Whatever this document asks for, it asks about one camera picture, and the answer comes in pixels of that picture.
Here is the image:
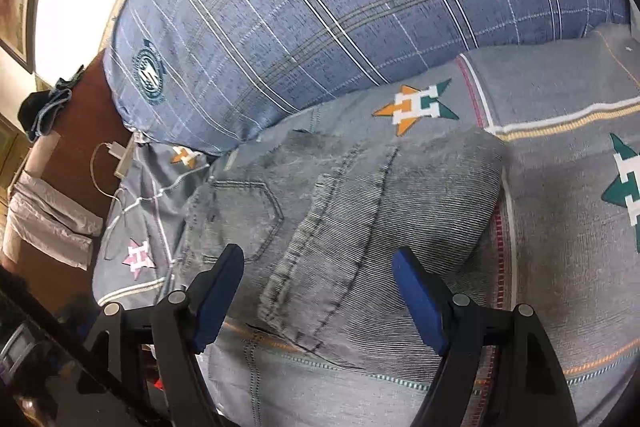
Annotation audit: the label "grey denim pants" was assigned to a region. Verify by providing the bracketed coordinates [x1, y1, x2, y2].
[176, 128, 506, 379]

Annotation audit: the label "folded grey cloth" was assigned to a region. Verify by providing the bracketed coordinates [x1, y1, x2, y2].
[6, 171, 103, 271]

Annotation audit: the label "dark clothes pile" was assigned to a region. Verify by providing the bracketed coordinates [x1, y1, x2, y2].
[17, 66, 85, 143]

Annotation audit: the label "grey patterned bed sheet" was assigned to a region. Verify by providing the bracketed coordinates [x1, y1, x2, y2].
[92, 24, 639, 426]

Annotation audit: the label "blue plaid pillow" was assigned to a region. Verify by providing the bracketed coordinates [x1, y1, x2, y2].
[103, 0, 630, 153]

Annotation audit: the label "white charger with cable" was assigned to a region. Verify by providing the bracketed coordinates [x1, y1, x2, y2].
[89, 133, 139, 228]

